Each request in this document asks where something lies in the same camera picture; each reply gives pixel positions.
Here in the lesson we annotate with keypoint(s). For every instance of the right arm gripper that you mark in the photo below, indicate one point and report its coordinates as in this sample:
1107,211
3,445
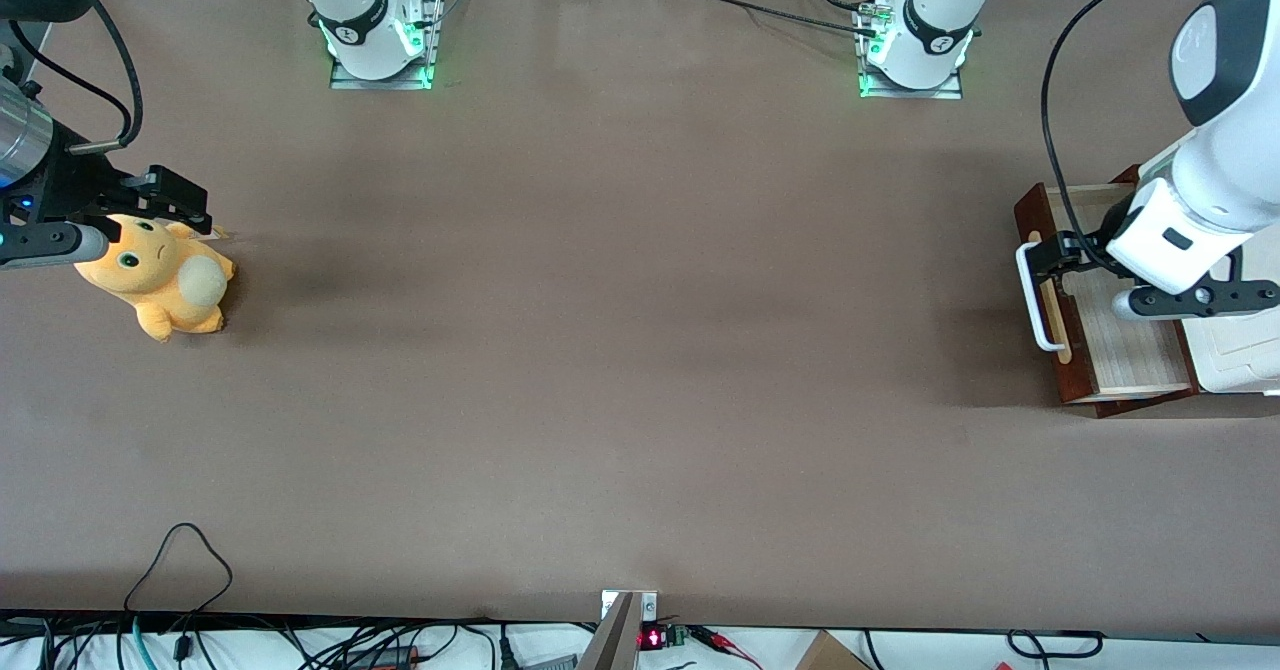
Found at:
72,182

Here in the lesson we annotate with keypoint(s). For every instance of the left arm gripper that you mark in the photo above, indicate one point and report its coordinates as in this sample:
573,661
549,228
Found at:
1112,225

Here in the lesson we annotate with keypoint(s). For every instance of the white drawer cabinet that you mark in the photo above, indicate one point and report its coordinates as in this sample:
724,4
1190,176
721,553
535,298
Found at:
1240,360

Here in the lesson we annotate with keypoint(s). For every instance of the orange plush toy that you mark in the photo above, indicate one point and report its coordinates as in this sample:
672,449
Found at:
150,280

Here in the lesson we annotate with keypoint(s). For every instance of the brown cardboard box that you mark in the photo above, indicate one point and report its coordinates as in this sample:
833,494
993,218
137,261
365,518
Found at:
825,655

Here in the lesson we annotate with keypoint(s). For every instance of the black power adapter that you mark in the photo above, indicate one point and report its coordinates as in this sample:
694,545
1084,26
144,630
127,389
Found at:
385,660

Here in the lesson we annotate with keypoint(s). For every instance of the red LED circuit board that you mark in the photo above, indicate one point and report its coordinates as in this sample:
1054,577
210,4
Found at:
652,638

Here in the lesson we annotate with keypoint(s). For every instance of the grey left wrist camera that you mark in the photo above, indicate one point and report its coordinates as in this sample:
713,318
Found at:
1130,303

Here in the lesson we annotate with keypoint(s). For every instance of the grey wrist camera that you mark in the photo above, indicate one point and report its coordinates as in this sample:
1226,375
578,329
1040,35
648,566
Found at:
1130,303
50,244

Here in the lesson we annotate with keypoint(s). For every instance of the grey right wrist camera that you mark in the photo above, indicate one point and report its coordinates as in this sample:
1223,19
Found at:
50,244

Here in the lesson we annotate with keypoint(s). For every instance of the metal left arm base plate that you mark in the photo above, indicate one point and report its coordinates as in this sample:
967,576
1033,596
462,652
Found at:
950,92

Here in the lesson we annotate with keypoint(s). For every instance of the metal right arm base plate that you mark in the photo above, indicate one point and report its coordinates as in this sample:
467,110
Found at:
350,82

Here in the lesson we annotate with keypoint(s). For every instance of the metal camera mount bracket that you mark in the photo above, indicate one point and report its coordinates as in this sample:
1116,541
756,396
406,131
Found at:
615,640

